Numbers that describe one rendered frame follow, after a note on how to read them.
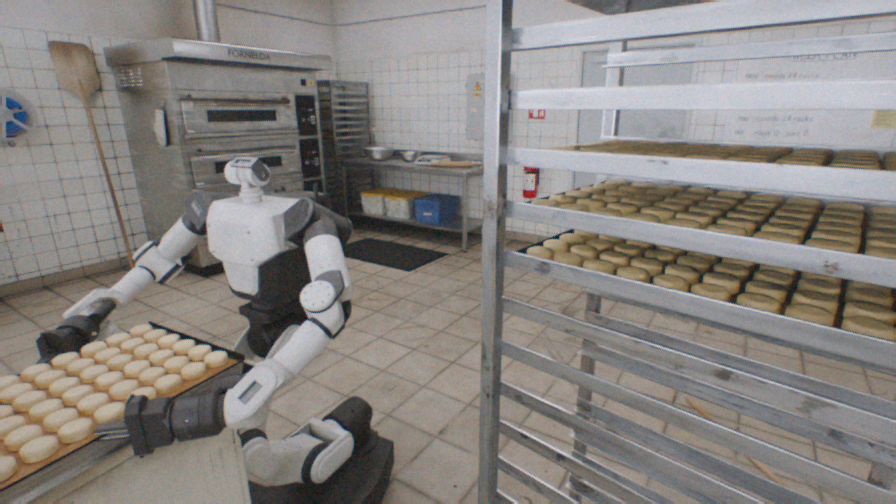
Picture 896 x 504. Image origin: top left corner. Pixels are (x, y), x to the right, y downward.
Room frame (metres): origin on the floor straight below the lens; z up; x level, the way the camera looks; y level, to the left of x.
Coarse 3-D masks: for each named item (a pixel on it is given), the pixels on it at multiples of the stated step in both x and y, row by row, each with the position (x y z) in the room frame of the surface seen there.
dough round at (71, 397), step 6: (72, 390) 0.83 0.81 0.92; (78, 390) 0.83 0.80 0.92; (84, 390) 0.83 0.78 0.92; (90, 390) 0.83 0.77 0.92; (66, 396) 0.81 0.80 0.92; (72, 396) 0.81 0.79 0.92; (78, 396) 0.81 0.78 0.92; (84, 396) 0.81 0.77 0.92; (66, 402) 0.80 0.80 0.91; (72, 402) 0.80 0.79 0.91
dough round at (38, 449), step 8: (32, 440) 0.68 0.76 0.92; (40, 440) 0.68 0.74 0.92; (48, 440) 0.68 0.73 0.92; (56, 440) 0.68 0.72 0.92; (24, 448) 0.66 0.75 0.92; (32, 448) 0.66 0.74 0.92; (40, 448) 0.66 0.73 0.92; (48, 448) 0.66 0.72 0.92; (56, 448) 0.67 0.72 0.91; (24, 456) 0.64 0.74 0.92; (32, 456) 0.64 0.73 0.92; (40, 456) 0.65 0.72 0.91; (48, 456) 0.66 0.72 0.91
